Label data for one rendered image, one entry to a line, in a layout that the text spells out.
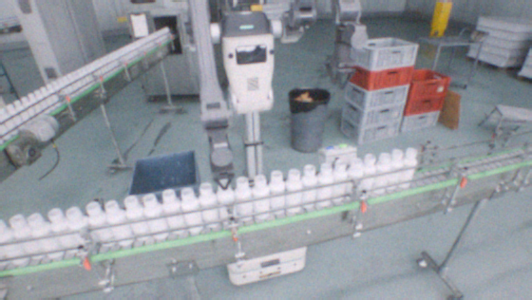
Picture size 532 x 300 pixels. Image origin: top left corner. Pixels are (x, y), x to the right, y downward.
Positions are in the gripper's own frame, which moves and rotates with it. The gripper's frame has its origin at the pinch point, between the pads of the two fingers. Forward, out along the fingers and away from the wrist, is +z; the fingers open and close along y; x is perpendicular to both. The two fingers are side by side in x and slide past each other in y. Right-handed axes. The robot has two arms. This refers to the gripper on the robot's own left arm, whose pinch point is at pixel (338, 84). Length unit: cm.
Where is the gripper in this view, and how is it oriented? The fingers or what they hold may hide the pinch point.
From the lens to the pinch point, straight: 104.9
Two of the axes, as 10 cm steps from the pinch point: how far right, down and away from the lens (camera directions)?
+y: -2.4, -5.3, 8.1
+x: -9.7, 1.5, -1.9
